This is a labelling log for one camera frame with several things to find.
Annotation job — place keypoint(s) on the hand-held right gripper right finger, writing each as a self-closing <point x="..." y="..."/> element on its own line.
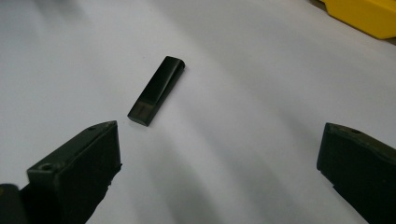
<point x="361" y="168"/>

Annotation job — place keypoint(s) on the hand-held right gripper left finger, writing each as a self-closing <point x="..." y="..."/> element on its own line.
<point x="77" y="174"/>

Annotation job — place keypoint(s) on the black USB flash drive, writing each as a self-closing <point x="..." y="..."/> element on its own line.
<point x="157" y="90"/>

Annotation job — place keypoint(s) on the yellow plastic container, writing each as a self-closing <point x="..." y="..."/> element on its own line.
<point x="365" y="15"/>

